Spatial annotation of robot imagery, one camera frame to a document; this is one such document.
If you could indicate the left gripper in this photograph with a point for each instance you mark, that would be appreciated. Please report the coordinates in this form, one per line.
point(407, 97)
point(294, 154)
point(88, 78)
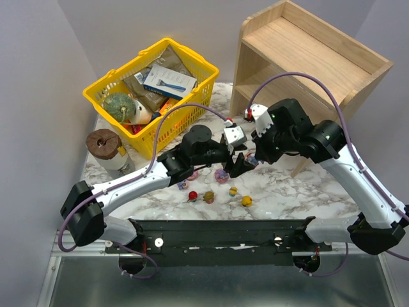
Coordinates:
point(230, 158)

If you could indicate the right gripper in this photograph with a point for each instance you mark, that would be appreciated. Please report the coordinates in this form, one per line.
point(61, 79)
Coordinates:
point(261, 153)

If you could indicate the bunny holding strawberry cake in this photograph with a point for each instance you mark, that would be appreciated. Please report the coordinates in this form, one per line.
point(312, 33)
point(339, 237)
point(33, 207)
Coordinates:
point(183, 185)

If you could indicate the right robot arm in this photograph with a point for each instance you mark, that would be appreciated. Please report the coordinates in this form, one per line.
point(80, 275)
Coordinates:
point(285, 128)

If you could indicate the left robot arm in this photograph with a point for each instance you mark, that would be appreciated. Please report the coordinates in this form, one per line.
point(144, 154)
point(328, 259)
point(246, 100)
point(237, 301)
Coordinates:
point(87, 211)

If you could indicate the wooden shelf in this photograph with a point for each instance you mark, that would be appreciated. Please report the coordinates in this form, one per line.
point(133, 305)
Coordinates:
point(287, 38)

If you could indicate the yellow blue minion toy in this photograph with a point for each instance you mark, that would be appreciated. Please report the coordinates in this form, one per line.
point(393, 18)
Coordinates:
point(233, 191)

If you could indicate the yellow duck toy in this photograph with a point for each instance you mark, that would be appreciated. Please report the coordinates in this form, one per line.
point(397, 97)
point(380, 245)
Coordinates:
point(246, 201)

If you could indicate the olive brown toy figure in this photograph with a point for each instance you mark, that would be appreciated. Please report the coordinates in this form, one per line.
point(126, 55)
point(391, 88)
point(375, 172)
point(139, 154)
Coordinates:
point(209, 197)

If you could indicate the red round toy figure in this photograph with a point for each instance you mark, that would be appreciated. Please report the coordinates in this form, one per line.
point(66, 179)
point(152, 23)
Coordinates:
point(192, 197)

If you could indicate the yellow plastic basket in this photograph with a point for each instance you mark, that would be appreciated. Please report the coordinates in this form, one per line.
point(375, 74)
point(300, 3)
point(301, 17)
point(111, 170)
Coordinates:
point(163, 128)

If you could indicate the blue razor package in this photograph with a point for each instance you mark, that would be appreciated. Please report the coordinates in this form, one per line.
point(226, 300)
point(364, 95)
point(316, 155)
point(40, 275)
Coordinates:
point(169, 83)

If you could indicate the white orange plush toy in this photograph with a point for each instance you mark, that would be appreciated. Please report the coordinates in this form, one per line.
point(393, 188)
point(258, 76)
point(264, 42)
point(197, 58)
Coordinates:
point(141, 115)

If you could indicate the red snack packet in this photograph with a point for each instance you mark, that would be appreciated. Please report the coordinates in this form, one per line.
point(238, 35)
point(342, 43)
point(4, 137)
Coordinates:
point(135, 129)

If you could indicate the brown foil bag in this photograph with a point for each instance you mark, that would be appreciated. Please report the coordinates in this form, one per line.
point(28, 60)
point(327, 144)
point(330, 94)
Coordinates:
point(134, 83)

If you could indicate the green melon toy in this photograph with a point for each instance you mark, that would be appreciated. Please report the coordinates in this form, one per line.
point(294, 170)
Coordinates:
point(120, 106)

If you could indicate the brown lid white canister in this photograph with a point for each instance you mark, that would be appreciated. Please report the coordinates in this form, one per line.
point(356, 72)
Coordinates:
point(108, 150)

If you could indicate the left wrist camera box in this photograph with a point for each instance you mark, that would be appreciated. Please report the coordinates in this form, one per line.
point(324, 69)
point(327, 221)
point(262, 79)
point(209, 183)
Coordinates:
point(234, 136)

